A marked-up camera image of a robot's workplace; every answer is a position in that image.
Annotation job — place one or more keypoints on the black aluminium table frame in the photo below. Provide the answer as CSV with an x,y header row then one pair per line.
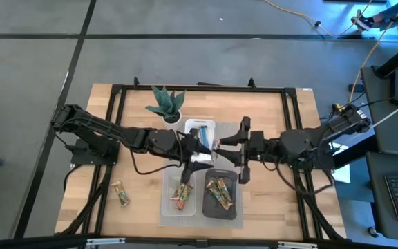
x,y
202,88

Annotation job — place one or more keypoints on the red and green granola bar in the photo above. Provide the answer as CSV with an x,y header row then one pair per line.
x,y
184,202
177,193

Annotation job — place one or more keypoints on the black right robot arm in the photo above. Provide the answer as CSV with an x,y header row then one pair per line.
x,y
299,143

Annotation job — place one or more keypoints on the clear plastic bin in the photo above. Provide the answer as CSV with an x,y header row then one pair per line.
x,y
168,207

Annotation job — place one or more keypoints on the white plastic bin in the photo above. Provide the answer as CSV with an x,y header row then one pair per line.
x,y
193,124

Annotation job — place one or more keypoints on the dark grey plastic bin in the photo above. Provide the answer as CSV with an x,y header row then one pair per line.
x,y
213,212

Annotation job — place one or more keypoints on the black beam with silver brackets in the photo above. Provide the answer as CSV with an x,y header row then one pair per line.
x,y
29,242

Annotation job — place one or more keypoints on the blue granola bar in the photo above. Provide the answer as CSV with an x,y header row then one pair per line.
x,y
204,135

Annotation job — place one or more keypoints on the dark grey desk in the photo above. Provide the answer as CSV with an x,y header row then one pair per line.
x,y
385,138
378,207

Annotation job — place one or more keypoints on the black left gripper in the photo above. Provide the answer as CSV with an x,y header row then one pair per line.
x,y
178,147

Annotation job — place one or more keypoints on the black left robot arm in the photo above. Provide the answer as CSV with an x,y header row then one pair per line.
x,y
99,129

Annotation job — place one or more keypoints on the black power adapter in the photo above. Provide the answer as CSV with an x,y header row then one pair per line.
x,y
356,88

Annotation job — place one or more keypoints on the person's shoe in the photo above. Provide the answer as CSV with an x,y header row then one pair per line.
x,y
363,22

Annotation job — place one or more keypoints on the person's leg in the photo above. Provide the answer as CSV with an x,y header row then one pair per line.
x,y
389,14

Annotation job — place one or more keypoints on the grey woven table mat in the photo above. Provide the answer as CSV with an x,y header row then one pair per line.
x,y
199,223

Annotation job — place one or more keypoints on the black caster wheel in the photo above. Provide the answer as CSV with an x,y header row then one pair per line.
x,y
373,231

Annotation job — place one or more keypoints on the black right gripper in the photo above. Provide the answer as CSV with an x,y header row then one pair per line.
x,y
257,148

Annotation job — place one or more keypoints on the succulent plant in white pot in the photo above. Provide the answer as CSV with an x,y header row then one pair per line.
x,y
168,103

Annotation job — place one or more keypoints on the black desk beam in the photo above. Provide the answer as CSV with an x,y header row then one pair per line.
x,y
397,58

